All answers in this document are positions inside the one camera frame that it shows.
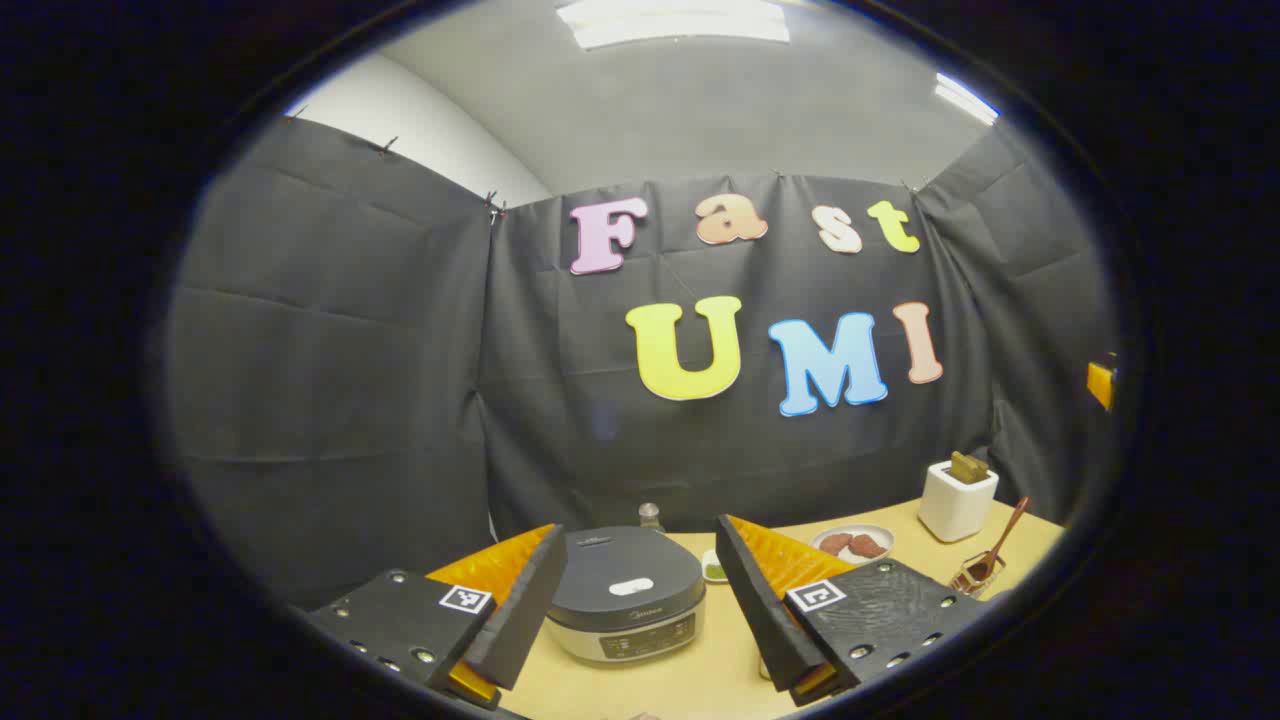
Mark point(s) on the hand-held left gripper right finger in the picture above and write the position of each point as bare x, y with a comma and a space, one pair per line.
760, 610

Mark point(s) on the brown wooden spoon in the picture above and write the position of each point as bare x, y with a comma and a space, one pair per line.
1005, 540

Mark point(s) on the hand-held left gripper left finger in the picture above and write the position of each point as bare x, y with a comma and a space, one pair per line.
520, 610

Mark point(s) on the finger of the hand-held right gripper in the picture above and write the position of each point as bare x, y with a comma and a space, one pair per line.
1100, 385

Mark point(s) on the small clear glass bottle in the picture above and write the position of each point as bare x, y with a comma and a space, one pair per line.
650, 518

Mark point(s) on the red-brown meat piece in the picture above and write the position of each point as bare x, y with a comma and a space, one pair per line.
868, 548
835, 544

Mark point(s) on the white divided bean dish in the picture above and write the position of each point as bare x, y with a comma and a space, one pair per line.
714, 570

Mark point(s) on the ceiling light panel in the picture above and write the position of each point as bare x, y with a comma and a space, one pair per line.
965, 98
670, 22

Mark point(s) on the white toaster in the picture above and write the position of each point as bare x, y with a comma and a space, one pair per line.
955, 510

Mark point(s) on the dark grey rice cooker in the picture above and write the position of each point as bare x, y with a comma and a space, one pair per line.
625, 610

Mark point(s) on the white round plate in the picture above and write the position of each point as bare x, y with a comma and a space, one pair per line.
852, 529

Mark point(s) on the brown toast slice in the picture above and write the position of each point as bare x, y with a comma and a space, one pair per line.
968, 468

